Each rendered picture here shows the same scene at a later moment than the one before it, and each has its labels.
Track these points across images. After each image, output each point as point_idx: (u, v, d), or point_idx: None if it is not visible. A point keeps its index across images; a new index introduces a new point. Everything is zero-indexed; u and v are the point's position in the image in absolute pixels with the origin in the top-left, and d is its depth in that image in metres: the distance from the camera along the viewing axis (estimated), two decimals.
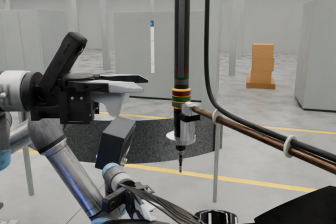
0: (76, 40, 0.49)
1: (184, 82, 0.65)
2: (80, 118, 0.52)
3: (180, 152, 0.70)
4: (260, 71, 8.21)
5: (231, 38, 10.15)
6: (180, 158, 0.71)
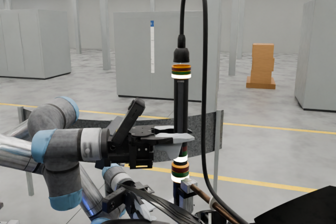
0: (142, 106, 0.65)
1: (183, 159, 0.69)
2: (143, 163, 0.68)
3: None
4: (260, 71, 8.21)
5: (231, 38, 10.15)
6: None
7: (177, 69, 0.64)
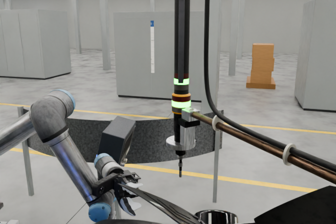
0: None
1: (184, 88, 0.65)
2: None
3: (180, 156, 0.70)
4: (260, 71, 8.21)
5: (231, 38, 10.15)
6: (181, 165, 0.71)
7: None
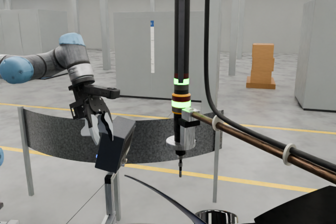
0: None
1: (184, 88, 0.65)
2: None
3: (180, 156, 0.70)
4: (260, 71, 8.21)
5: (231, 38, 10.15)
6: (181, 165, 0.71)
7: None
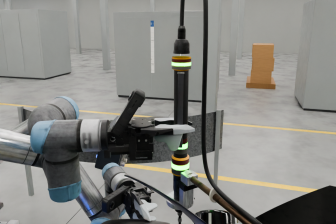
0: (142, 97, 0.65)
1: (183, 152, 0.69)
2: (143, 155, 0.67)
3: (179, 213, 0.74)
4: (260, 71, 8.21)
5: (231, 38, 10.15)
6: (180, 220, 0.74)
7: (177, 60, 0.63)
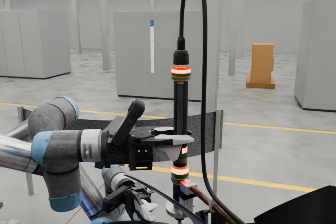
0: (142, 108, 0.65)
1: (183, 161, 0.69)
2: (143, 165, 0.68)
3: None
4: (260, 71, 8.21)
5: (231, 38, 10.15)
6: None
7: (177, 71, 0.64)
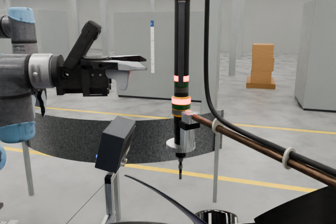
0: (95, 27, 0.60)
1: (184, 90, 0.65)
2: (98, 92, 0.63)
3: (180, 159, 0.70)
4: (260, 71, 8.21)
5: (231, 38, 10.15)
6: (181, 167, 0.71)
7: None
